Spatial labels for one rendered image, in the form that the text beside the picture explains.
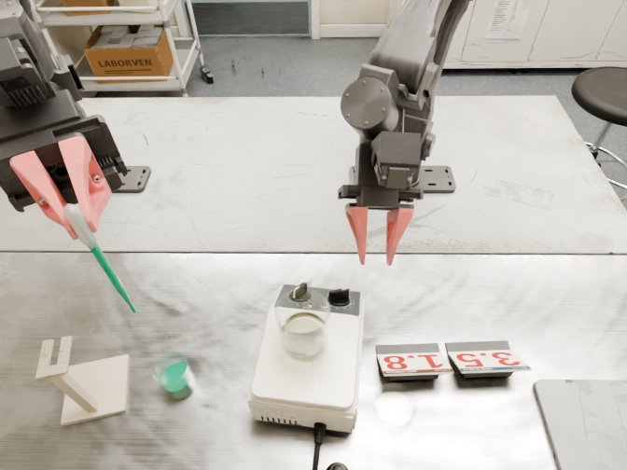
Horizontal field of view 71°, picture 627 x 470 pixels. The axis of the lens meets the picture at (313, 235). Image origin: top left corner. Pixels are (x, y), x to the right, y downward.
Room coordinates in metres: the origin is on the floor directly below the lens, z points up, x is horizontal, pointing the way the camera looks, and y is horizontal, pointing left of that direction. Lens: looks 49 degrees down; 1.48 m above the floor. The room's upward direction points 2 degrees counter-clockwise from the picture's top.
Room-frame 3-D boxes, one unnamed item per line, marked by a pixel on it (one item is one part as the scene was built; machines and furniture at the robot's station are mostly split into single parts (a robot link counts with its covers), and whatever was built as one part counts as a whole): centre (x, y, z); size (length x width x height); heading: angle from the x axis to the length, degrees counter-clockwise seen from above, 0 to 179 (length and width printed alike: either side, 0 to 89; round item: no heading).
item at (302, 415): (0.26, 0.01, 0.94); 0.22 x 0.13 x 0.08; 171
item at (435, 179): (0.64, -0.17, 0.94); 0.20 x 0.07 x 0.08; 88
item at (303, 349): (0.25, 0.02, 1.03); 0.07 x 0.06 x 0.08; 64
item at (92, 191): (0.27, 0.21, 1.23); 0.09 x 0.07 x 0.07; 30
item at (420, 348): (0.26, -0.13, 0.92); 0.09 x 0.06 x 0.04; 91
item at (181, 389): (0.24, 0.19, 0.93); 0.04 x 0.04 x 0.06
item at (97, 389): (0.24, 0.30, 0.96); 0.08 x 0.08 x 0.13; 11
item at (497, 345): (0.26, -0.23, 0.92); 0.09 x 0.06 x 0.04; 91
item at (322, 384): (0.24, 0.01, 0.98); 0.12 x 0.12 x 0.01; 81
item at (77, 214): (0.24, 0.18, 1.23); 0.01 x 0.01 x 0.04; 30
